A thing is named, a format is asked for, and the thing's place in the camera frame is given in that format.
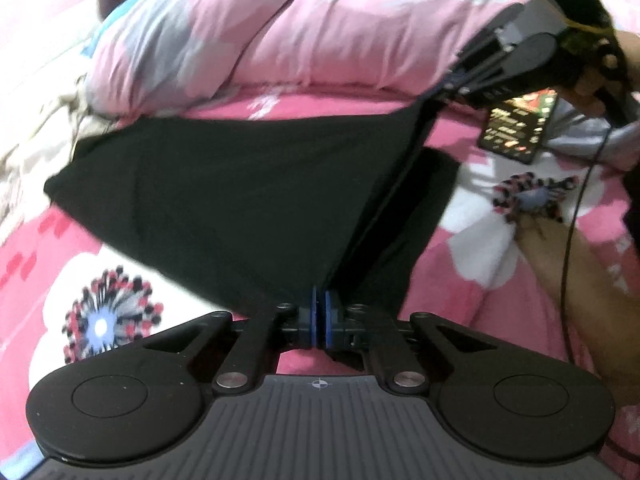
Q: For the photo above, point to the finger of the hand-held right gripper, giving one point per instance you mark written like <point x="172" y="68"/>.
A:
<point x="492" y="42"/>
<point x="480" y="85"/>

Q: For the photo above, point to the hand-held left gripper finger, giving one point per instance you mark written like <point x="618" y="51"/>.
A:
<point x="315" y="320"/>
<point x="327" y="320"/>

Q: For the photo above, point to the black garment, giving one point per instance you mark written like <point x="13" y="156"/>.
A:
<point x="225" y="200"/>

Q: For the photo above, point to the person's right hand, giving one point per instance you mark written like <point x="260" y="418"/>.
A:
<point x="590" y="102"/>

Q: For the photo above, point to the black smartphone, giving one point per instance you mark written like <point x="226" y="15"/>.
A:
<point x="515" y="125"/>

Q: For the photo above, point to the pink floral blanket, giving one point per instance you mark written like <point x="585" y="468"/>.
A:
<point x="450" y="280"/>

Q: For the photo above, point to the pink leaf-print quilt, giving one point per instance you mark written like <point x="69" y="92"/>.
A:
<point x="325" y="25"/>

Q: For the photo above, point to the person's dark clothing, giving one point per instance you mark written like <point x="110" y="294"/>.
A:
<point x="634" y="200"/>

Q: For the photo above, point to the person's bare leg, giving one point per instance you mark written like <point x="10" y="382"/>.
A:
<point x="600" y="300"/>

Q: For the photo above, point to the beige garment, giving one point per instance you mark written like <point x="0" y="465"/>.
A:
<point x="35" y="150"/>

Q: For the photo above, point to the blue blanket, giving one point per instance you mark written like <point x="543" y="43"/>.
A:
<point x="117" y="17"/>

